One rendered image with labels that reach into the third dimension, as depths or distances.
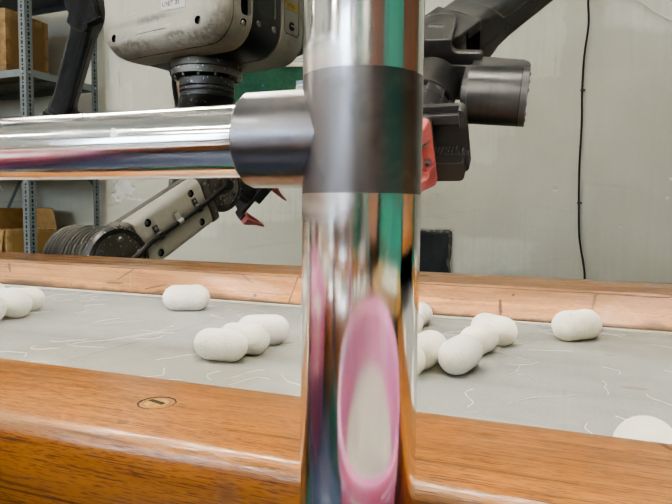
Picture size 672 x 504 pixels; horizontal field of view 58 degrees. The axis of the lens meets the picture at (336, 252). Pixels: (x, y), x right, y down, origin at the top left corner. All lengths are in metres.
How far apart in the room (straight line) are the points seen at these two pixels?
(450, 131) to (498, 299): 0.16
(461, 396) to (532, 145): 2.16
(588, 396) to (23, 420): 0.24
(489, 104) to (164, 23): 0.73
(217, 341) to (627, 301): 0.31
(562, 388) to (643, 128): 2.13
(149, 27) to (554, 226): 1.67
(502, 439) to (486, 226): 2.27
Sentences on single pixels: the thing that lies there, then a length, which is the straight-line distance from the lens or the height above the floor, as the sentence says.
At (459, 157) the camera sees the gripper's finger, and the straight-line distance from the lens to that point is 0.56.
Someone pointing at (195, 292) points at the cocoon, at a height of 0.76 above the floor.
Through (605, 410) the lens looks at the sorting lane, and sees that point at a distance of 0.30.
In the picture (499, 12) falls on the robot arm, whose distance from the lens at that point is 0.74.
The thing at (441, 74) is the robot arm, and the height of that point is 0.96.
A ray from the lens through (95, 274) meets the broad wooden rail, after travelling 0.67.
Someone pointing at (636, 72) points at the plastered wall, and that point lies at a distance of 2.45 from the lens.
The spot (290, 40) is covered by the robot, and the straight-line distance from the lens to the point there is 1.25.
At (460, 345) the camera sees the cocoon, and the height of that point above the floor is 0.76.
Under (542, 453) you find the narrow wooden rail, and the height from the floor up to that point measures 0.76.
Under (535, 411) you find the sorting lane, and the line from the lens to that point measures 0.28.
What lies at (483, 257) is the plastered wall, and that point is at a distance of 2.44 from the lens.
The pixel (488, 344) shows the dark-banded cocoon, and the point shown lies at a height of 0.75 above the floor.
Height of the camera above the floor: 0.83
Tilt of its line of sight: 4 degrees down
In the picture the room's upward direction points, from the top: 1 degrees clockwise
